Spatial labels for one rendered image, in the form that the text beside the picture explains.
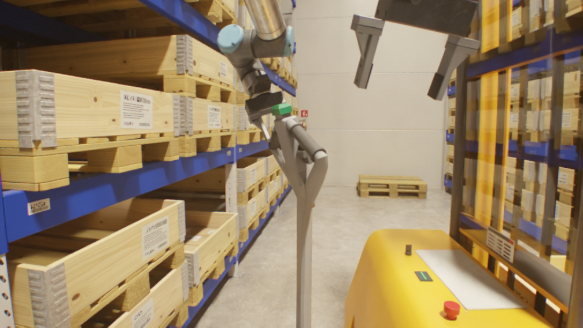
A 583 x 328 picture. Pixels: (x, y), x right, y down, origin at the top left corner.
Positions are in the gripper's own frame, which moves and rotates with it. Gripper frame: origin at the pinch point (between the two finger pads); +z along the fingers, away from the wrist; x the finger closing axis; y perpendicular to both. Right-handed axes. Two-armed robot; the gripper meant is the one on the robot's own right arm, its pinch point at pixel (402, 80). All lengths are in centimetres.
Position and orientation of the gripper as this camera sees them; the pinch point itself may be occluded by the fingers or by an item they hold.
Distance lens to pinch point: 51.3
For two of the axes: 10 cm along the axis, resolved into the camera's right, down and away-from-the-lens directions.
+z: -1.7, 8.8, 4.5
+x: 9.8, 1.0, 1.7
